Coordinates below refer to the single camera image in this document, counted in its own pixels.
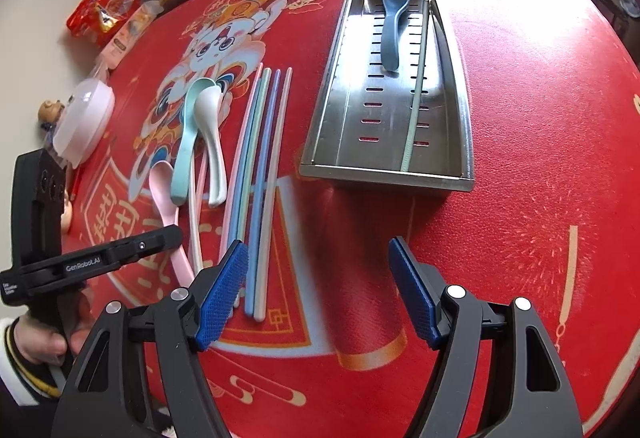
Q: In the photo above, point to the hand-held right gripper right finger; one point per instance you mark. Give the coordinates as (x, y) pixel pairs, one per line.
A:
(412, 293)

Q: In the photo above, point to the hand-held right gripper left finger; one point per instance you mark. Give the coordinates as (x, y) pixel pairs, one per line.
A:
(222, 293)

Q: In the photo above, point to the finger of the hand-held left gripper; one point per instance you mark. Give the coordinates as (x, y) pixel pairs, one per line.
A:
(145, 243)

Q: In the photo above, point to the pink spoon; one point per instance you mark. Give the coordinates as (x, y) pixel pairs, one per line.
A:
(162, 198)

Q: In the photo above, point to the blue chopstick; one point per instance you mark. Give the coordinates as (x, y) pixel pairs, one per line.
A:
(260, 198)
(240, 188)

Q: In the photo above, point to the pastel chopsticks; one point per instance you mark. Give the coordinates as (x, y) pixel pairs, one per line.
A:
(272, 198)

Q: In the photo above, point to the teal spoon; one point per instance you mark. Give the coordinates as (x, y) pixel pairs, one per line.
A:
(186, 142)

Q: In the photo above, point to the white spoon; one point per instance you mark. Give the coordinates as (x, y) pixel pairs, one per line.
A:
(215, 157)

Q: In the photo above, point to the stainless steel perforated tray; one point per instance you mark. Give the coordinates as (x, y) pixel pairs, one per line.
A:
(350, 132)

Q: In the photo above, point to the dark blue spoon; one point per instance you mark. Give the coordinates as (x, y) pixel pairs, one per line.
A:
(392, 37)

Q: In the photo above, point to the person's left forearm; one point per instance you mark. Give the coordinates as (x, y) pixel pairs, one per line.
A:
(25, 378)

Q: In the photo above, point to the person's left hand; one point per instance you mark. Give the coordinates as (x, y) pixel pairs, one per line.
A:
(42, 340)

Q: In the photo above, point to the small tan figurine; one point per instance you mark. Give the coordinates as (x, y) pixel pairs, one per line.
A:
(67, 214)

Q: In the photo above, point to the brown monk figurine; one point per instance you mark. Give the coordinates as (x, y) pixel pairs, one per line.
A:
(50, 113)

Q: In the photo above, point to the white round container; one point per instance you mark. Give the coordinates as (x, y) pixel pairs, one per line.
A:
(85, 117)

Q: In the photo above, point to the clear plastic bag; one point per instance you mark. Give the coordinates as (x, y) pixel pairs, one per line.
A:
(101, 72)

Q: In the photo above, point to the red printed table mat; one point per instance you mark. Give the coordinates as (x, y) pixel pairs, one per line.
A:
(525, 167)

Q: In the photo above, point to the pink packaged box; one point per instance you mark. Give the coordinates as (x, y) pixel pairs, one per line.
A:
(125, 37)

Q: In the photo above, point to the red snack bag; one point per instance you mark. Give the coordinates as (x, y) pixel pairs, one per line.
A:
(95, 12)

